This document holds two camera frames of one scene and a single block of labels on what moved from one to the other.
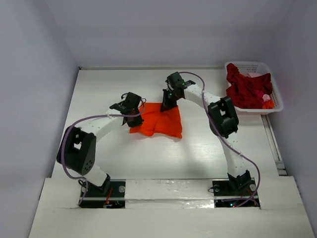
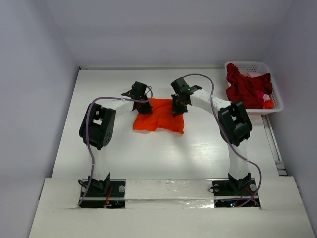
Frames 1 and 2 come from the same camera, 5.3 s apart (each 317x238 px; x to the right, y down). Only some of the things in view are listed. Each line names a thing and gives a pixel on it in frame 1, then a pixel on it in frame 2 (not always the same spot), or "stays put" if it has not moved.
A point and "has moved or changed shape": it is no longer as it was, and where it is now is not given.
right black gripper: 167,99 → 179,106
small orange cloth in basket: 269,104 stays put
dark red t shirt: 246,92 stays put
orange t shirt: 167,122 has moved or changed shape
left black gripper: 137,123 → 146,110
